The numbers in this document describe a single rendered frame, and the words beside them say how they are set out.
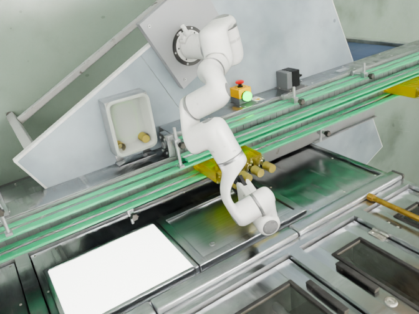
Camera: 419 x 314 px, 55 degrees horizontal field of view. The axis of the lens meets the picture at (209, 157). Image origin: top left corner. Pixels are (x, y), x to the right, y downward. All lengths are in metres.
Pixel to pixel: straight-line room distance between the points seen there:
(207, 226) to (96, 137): 0.55
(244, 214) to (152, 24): 0.81
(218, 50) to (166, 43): 0.37
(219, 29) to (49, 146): 0.75
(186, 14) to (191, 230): 0.84
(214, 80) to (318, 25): 1.10
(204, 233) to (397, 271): 0.64
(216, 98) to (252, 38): 0.77
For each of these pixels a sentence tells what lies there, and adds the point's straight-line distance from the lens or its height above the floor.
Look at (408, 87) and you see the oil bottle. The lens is 2.38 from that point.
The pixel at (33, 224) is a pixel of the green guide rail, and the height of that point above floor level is 0.95.
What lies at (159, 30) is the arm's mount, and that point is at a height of 0.78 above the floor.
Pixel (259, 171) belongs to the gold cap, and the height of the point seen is 1.16.
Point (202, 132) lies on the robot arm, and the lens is 1.15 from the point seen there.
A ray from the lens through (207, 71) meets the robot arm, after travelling 1.20.
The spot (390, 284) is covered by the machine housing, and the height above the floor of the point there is 1.71.
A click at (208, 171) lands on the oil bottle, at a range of 1.59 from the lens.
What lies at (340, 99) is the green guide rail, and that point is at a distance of 2.09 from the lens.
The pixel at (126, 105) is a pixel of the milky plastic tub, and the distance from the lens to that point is 1.62.
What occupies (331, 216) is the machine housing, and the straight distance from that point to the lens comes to 1.55.
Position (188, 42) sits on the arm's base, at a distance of 1.61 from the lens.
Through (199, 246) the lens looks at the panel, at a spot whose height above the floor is 1.23.
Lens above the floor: 2.25
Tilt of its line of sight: 52 degrees down
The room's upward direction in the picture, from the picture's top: 120 degrees clockwise
